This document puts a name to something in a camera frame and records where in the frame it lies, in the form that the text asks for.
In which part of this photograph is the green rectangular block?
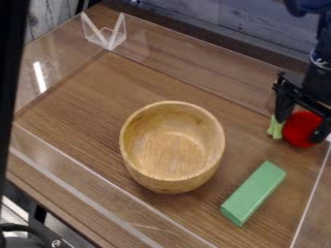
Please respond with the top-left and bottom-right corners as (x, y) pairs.
(220, 161), (286, 227)

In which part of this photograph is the black vertical pole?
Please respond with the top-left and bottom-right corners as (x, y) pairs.
(0, 0), (29, 201)

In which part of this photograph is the clear acrylic table barrier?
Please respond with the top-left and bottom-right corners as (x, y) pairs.
(8, 10), (328, 248)

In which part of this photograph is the black cable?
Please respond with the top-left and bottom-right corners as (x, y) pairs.
(0, 222), (44, 248)

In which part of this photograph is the black metal frame bracket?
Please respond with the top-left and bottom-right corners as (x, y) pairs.
(28, 205), (73, 248)

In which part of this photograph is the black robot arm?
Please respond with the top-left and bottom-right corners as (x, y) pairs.
(268, 0), (331, 147)

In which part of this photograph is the red plush tomato toy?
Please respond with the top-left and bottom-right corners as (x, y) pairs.
(266, 110), (321, 148)

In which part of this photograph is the wooden bowl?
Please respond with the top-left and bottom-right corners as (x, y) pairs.
(118, 101), (226, 194)

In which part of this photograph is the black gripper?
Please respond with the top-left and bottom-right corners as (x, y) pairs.
(270, 72), (331, 143)

